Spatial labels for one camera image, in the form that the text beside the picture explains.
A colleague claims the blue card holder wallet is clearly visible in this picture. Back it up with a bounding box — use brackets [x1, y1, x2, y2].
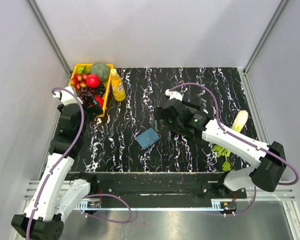
[135, 128, 160, 150]

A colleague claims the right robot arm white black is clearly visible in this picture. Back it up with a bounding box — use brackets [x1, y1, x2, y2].
[154, 98, 286, 198]

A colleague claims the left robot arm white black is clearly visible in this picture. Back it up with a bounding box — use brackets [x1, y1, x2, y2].
[11, 86, 102, 240]

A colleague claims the red apple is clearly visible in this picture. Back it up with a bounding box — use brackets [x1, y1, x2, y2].
[94, 96, 104, 108]

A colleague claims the dark purple grape bunch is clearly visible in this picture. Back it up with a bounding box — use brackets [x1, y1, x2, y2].
[79, 83, 106, 102]

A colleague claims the yellow plastic tray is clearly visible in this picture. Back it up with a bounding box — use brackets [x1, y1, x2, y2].
[70, 63, 114, 118]

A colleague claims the small red fruit cluster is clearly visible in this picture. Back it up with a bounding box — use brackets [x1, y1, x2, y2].
[69, 73, 88, 92]

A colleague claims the yellow juice bottle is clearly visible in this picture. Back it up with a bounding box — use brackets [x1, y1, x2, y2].
[110, 68, 126, 102]

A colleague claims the green lime fruit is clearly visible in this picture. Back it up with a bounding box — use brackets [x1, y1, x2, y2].
[76, 65, 86, 75]

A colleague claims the green melon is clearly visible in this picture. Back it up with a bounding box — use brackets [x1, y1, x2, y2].
[90, 62, 111, 83]

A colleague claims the white celery stalk with leaves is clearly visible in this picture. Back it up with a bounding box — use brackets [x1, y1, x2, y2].
[212, 110, 249, 172]

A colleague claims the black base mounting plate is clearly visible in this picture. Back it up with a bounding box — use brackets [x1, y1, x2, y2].
[89, 172, 247, 199]

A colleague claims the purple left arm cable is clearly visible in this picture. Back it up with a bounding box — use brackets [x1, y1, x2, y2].
[25, 87, 133, 240]

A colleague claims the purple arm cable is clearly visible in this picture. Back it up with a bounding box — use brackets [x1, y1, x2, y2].
[25, 87, 133, 240]
[169, 82, 300, 216]

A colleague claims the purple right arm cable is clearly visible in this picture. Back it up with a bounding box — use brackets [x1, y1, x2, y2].
[169, 82, 300, 216]

